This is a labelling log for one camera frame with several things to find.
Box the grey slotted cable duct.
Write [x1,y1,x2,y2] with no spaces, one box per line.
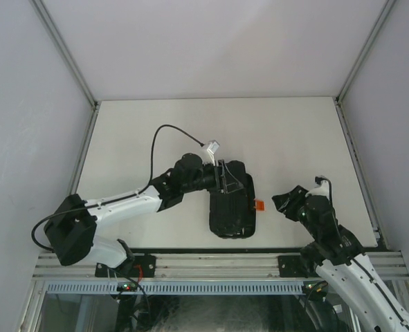
[45,281,305,295]

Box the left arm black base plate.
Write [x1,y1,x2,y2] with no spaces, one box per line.
[95,255,156,279]

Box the black plastic tool case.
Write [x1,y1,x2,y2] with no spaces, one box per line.
[209,160,257,239]

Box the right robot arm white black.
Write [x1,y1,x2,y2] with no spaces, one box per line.
[272,176,409,331]

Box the right camera black cable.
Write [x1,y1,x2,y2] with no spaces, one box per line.
[314,175,409,322]

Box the left camera black cable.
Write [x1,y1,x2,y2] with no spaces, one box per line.
[30,124,207,252]

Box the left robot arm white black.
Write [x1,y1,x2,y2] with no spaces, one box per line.
[44,154,246,277]

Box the camera black cable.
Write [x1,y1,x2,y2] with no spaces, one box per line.
[314,175,409,322]
[30,124,207,252]

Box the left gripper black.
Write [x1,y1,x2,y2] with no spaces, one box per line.
[181,160,242,195]

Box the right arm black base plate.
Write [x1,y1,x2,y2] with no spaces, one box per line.
[278,255,317,278]

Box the aluminium front rail frame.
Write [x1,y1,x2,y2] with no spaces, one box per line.
[34,251,409,279]

